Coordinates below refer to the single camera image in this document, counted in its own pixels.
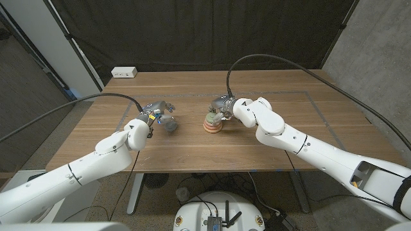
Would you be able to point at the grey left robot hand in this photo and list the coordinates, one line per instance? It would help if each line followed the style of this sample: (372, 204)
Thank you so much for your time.
(157, 109)

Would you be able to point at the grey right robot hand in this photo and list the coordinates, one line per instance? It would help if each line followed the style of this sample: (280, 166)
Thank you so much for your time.
(224, 104)

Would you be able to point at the green toy disk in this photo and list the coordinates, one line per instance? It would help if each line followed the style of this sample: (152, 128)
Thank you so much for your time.
(209, 118)

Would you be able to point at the grey toy disk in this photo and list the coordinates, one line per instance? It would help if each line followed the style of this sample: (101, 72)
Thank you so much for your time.
(171, 126)

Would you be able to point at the pale pink toy disk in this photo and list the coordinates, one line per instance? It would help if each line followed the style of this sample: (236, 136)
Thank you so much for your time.
(208, 125)

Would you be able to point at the salmon pink toy disk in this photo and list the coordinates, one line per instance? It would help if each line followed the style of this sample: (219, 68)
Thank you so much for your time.
(212, 128)

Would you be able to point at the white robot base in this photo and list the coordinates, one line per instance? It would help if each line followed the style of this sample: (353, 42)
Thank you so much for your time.
(196, 211)

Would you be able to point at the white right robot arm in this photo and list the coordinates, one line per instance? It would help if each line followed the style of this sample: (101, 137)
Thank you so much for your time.
(305, 144)

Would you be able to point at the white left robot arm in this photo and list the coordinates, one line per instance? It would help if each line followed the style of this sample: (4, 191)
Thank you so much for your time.
(64, 179)

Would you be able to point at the white power strip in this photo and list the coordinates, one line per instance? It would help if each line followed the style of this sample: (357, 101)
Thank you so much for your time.
(124, 72)

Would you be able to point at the black floor fan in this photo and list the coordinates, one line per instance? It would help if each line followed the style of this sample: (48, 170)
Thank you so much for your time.
(156, 180)

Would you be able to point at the black backdrop cloth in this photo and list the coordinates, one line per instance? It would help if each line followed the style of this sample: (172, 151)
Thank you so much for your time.
(192, 32)

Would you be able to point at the grey round floor object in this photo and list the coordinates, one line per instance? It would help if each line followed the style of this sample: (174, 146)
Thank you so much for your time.
(183, 194)

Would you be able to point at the grey table leg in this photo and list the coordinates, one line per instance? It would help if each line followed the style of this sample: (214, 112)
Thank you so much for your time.
(135, 195)
(300, 195)

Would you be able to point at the black backdrop stand pole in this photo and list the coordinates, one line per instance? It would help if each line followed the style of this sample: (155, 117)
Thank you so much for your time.
(68, 36)
(343, 26)

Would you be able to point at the grey box with antennas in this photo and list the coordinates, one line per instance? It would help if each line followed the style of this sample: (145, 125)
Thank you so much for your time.
(214, 222)

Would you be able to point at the black floor power adapter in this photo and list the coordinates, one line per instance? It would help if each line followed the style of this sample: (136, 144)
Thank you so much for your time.
(282, 221)

